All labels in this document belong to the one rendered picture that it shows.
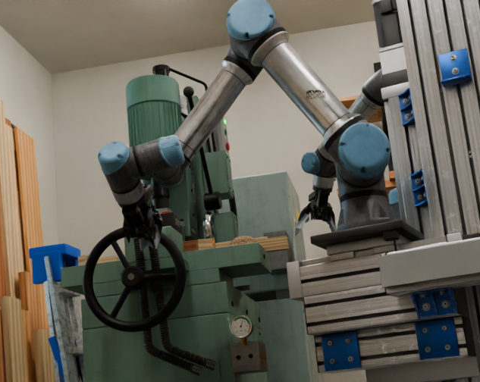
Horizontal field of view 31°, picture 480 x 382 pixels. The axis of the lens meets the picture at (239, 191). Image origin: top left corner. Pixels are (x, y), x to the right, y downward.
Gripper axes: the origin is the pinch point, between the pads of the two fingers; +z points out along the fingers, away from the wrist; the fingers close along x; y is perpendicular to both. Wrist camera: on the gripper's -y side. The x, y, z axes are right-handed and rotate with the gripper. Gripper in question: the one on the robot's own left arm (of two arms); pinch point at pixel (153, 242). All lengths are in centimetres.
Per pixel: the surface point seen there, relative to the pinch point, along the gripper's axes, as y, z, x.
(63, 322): -48, 90, -66
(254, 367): 19.2, 34.6, 20.1
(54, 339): -41, 91, -70
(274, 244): -22.4, 32.3, 26.8
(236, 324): 10.3, 26.3, 16.7
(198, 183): -56, 35, 1
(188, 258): -11.3, 20.9, 3.4
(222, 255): -10.9, 21.1, 13.5
